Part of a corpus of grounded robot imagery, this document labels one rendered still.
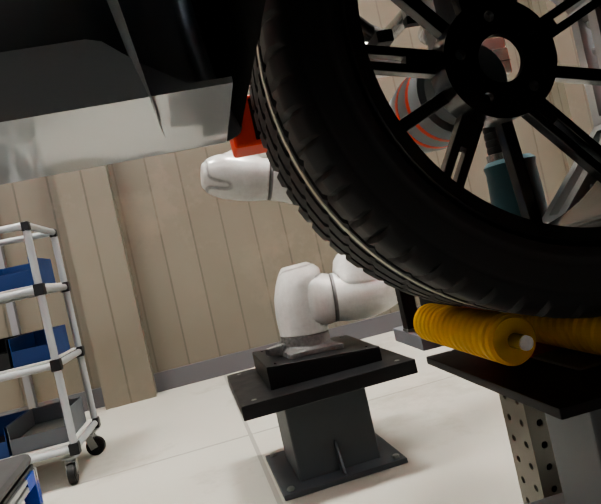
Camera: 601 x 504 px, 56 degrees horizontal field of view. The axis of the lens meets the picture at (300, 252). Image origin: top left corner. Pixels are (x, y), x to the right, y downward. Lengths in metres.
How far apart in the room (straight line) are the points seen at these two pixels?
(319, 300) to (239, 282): 2.07
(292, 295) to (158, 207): 2.17
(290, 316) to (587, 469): 1.10
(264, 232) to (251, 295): 0.43
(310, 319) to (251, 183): 0.54
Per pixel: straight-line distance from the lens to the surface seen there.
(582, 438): 0.77
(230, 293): 3.75
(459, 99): 0.79
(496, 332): 0.67
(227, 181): 1.34
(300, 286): 1.71
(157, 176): 3.79
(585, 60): 1.07
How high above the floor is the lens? 0.66
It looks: level
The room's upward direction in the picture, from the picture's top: 13 degrees counter-clockwise
